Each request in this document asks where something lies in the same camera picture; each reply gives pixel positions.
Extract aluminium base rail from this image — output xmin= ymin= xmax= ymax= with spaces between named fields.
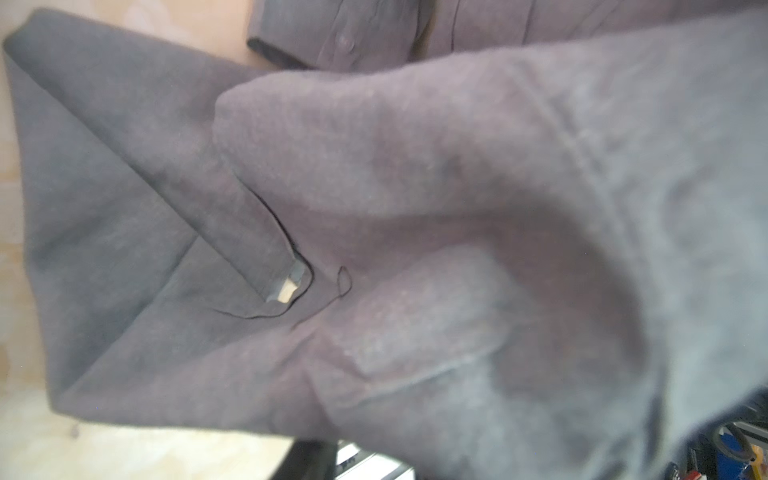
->
xmin=335 ymin=441 xmax=417 ymax=480

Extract grey long sleeve shirt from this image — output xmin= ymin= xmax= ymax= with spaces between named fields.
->
xmin=3 ymin=1 xmax=767 ymax=479

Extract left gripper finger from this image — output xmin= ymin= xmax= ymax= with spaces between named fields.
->
xmin=270 ymin=441 xmax=338 ymax=480

